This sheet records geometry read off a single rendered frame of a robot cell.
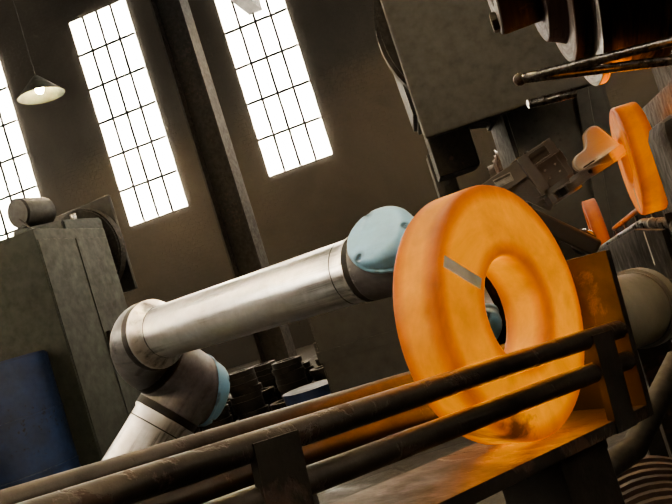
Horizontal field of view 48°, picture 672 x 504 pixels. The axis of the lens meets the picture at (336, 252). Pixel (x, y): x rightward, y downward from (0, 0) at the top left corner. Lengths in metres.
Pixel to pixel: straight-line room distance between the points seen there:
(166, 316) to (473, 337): 0.83
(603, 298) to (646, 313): 0.05
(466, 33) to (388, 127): 7.61
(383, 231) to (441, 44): 2.73
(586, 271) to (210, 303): 0.70
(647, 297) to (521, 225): 0.12
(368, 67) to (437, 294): 10.99
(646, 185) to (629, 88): 10.11
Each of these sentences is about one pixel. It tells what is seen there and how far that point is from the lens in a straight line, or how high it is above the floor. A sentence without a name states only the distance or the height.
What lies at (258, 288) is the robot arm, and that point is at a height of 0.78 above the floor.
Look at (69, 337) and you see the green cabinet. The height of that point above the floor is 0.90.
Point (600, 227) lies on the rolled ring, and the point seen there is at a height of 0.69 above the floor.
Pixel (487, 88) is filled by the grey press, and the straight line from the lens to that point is 3.57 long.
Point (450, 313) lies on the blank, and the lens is 0.41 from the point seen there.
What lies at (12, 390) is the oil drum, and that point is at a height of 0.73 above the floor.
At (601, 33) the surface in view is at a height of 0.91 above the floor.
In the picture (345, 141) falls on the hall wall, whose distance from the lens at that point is 11.28.
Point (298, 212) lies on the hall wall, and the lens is 11.40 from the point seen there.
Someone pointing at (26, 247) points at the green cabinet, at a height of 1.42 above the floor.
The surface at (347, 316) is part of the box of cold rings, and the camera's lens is 3.35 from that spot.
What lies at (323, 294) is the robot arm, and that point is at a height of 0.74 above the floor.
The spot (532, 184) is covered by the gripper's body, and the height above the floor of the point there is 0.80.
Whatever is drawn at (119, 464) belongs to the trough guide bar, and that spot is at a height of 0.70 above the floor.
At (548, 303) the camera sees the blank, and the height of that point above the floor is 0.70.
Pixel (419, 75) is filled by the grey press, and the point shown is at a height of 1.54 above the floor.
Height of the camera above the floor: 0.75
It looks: 2 degrees up
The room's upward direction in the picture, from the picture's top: 17 degrees counter-clockwise
